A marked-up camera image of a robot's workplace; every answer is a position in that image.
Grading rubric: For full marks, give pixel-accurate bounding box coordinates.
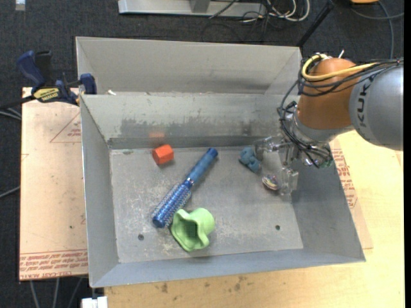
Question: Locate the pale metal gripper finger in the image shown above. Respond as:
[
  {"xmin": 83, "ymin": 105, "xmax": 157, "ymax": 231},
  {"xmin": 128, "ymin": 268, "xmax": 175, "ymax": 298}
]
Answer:
[
  {"xmin": 254, "ymin": 136, "xmax": 283, "ymax": 182},
  {"xmin": 279, "ymin": 167, "xmax": 300, "ymax": 196}
]

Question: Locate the blue-grey toy animal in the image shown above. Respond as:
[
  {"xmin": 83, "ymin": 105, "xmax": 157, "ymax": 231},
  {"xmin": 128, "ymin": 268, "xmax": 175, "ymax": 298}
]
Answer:
[{"xmin": 238, "ymin": 146, "xmax": 262, "ymax": 174}]

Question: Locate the small multicoloured ball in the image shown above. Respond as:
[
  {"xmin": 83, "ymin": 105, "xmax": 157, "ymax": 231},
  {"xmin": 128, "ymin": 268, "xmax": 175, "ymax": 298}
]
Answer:
[{"xmin": 261, "ymin": 174, "xmax": 281, "ymax": 191}]

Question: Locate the grey metal bin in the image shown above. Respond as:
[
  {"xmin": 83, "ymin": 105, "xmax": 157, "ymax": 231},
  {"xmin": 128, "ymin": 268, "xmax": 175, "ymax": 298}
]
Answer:
[{"xmin": 75, "ymin": 36, "xmax": 367, "ymax": 289}]

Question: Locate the blue round hairbrush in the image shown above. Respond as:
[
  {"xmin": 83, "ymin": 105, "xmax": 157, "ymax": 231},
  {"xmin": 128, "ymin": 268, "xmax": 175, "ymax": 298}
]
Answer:
[{"xmin": 151, "ymin": 147, "xmax": 220, "ymax": 229}]

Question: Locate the green flower-shaped cup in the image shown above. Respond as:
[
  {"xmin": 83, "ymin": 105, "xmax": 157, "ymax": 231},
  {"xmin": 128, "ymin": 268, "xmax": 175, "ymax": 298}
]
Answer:
[{"xmin": 170, "ymin": 207, "xmax": 216, "ymax": 253}]

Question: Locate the orange hexagonal block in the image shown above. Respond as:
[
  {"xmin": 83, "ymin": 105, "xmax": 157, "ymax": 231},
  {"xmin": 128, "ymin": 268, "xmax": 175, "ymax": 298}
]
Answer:
[{"xmin": 152, "ymin": 144, "xmax": 175, "ymax": 166}]

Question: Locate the brown cardboard board, red print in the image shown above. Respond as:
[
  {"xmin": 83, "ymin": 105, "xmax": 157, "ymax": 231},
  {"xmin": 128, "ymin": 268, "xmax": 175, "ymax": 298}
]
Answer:
[{"xmin": 18, "ymin": 87, "xmax": 374, "ymax": 282}]

